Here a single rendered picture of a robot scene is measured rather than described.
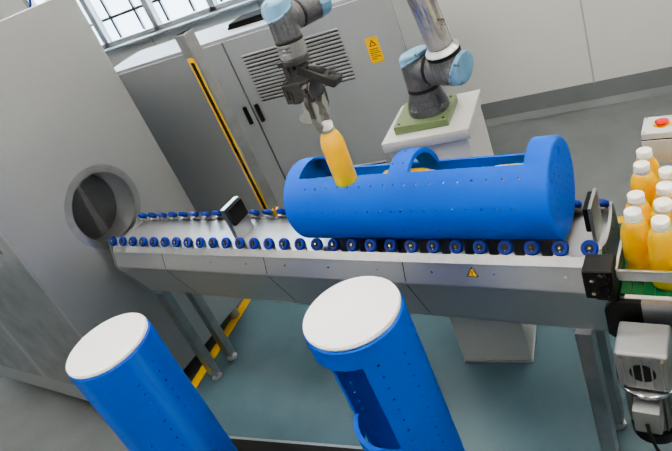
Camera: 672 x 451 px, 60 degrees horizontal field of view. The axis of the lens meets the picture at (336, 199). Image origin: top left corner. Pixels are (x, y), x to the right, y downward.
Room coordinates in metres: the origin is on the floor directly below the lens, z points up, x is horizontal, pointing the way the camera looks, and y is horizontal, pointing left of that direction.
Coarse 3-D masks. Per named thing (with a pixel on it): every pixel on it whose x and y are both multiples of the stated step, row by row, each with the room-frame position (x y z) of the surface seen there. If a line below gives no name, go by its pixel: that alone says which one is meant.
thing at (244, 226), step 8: (232, 200) 2.15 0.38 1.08; (240, 200) 2.14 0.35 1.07; (224, 208) 2.11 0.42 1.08; (232, 208) 2.10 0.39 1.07; (240, 208) 2.13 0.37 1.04; (224, 216) 2.10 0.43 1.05; (232, 216) 2.09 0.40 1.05; (240, 216) 2.12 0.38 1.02; (248, 216) 2.16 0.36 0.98; (232, 224) 2.09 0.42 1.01; (240, 224) 2.12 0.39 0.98; (248, 224) 2.15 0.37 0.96; (232, 232) 2.10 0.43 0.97; (240, 232) 2.11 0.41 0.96; (248, 232) 2.13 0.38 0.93
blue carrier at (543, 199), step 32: (320, 160) 1.92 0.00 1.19; (448, 160) 1.65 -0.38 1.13; (480, 160) 1.58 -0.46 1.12; (512, 160) 1.52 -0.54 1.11; (544, 160) 1.27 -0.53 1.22; (288, 192) 1.78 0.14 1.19; (320, 192) 1.69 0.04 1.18; (352, 192) 1.60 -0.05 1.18; (384, 192) 1.53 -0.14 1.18; (416, 192) 1.46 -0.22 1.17; (448, 192) 1.39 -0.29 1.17; (480, 192) 1.33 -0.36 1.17; (512, 192) 1.27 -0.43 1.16; (544, 192) 1.22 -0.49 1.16; (320, 224) 1.68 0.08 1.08; (352, 224) 1.60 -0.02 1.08; (384, 224) 1.52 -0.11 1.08; (416, 224) 1.45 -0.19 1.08; (448, 224) 1.39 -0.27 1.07; (480, 224) 1.33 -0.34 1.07; (512, 224) 1.27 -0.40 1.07; (544, 224) 1.22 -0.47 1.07
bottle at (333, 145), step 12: (324, 132) 1.51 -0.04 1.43; (336, 132) 1.51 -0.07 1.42; (324, 144) 1.50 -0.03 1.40; (336, 144) 1.49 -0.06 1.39; (336, 156) 1.49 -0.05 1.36; (348, 156) 1.50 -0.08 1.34; (336, 168) 1.49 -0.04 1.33; (348, 168) 1.49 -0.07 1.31; (336, 180) 1.50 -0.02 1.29; (348, 180) 1.49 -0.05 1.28
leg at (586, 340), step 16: (576, 336) 1.25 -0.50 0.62; (592, 336) 1.23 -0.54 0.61; (592, 352) 1.23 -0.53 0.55; (592, 368) 1.24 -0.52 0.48; (592, 384) 1.24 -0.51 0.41; (592, 400) 1.25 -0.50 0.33; (608, 400) 1.25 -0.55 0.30; (608, 416) 1.23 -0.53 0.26; (608, 432) 1.23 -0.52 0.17; (608, 448) 1.24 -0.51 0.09
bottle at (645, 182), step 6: (636, 174) 1.26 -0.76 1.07; (642, 174) 1.25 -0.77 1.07; (648, 174) 1.25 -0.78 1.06; (654, 174) 1.25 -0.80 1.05; (630, 180) 1.28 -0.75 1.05; (636, 180) 1.25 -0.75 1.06; (642, 180) 1.24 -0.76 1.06; (648, 180) 1.24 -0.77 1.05; (654, 180) 1.24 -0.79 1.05; (630, 186) 1.27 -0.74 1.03; (636, 186) 1.25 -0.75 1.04; (642, 186) 1.24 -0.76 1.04; (648, 186) 1.23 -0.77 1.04; (654, 186) 1.23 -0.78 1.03; (648, 192) 1.23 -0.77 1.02; (648, 198) 1.23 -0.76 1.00
